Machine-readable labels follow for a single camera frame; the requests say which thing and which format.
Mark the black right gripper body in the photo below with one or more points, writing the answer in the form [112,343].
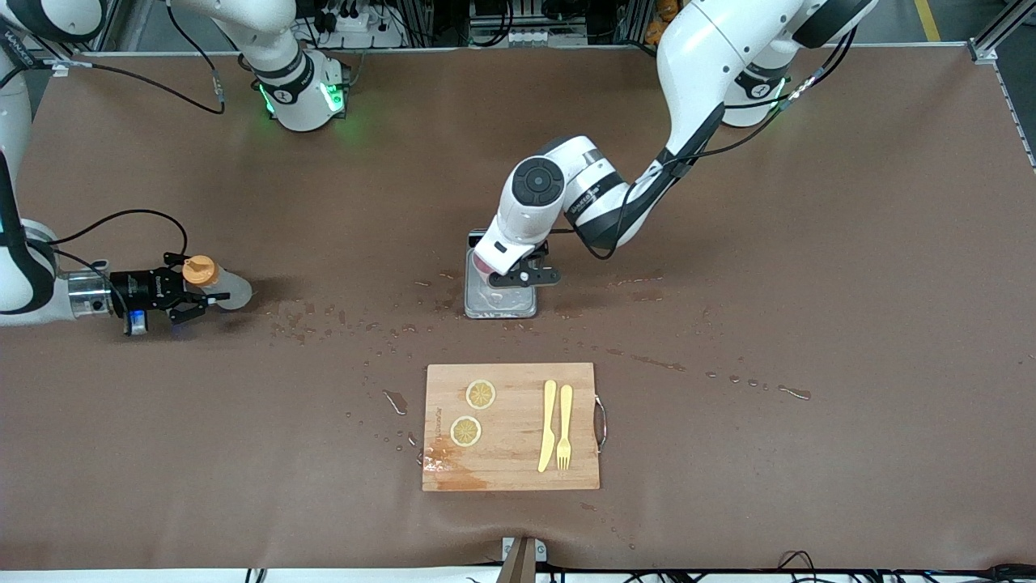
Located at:
[139,287]

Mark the translucent squeeze bottle orange cap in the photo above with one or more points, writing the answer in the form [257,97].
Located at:
[231,290]

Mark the pink plastic cup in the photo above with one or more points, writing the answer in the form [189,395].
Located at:
[484,265]

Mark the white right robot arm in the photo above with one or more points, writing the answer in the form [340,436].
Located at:
[299,105]

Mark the silver digital kitchen scale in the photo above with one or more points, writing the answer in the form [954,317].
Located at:
[502,304]

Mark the dried lemon slice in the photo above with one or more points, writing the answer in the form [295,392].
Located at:
[465,431]
[481,394]

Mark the yellow plastic fork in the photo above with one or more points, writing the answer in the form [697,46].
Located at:
[565,413]

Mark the yellow plastic knife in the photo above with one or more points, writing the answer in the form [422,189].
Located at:
[549,421]

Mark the wooden cutting board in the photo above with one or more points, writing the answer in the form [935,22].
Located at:
[510,461]

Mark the long white power strip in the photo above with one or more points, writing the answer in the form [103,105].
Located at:
[526,36]

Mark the brown table cover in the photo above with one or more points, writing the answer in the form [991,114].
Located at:
[324,486]

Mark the white power strip with plugs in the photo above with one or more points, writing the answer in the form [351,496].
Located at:
[356,23]

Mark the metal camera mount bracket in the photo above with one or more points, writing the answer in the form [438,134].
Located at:
[524,555]

